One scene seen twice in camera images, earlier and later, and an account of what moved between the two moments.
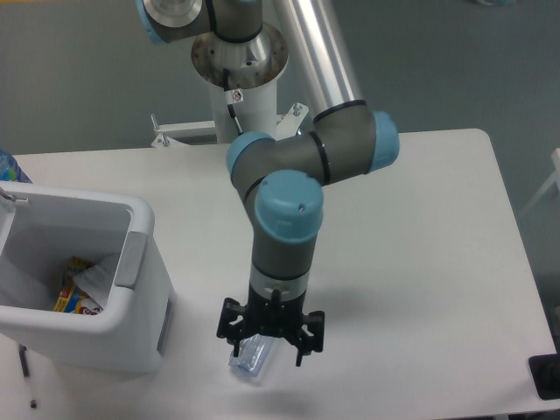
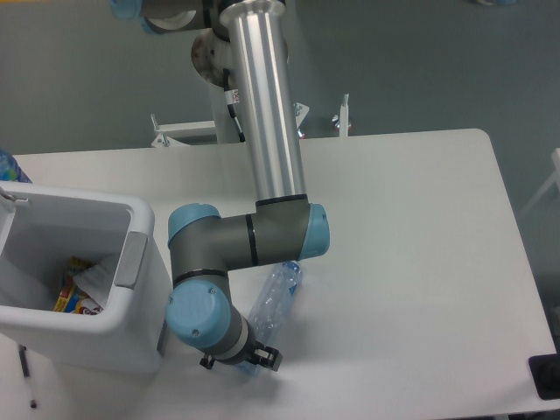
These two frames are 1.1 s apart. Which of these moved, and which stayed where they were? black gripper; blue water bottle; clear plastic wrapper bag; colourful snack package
Moved: black gripper
Stayed: blue water bottle; colourful snack package; clear plastic wrapper bag
